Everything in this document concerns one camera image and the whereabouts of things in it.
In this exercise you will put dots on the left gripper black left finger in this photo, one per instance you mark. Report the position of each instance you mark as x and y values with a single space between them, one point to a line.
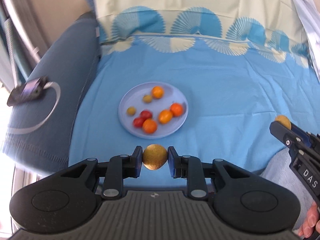
69 198

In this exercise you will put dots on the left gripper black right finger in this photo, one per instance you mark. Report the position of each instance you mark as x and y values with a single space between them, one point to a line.
243 200

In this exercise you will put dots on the light purple plate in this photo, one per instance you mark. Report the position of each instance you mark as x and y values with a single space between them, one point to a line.
134 97

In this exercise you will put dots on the brown longan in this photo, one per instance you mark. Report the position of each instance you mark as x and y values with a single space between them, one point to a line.
147 98
284 120
131 111
154 156

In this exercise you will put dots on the grey fleece blanket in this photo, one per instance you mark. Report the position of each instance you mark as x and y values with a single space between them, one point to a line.
279 172

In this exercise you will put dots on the white patterned blanket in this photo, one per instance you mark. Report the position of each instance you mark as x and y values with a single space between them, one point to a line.
309 17

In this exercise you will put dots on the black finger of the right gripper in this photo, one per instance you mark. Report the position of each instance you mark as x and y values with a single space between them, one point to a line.
304 136
280 132

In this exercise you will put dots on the small red cherry tomato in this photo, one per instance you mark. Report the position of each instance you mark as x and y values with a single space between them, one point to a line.
146 114

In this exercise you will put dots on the right hand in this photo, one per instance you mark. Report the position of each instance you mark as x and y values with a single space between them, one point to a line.
311 222

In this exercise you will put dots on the yellow-orange kumquat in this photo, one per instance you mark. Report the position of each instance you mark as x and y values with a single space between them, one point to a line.
165 116

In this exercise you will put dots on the red-orange tangerine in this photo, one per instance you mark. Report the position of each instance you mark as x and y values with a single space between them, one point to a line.
176 109

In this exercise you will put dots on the large red tomato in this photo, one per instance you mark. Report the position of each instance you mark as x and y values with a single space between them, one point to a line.
138 122

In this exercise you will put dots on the blue patterned sofa cloth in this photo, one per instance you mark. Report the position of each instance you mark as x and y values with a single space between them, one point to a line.
239 63

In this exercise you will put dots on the blue denim sofa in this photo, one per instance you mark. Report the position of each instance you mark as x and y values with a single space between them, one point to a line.
68 39

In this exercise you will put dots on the large orange with stem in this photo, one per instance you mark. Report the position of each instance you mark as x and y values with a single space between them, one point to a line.
149 126

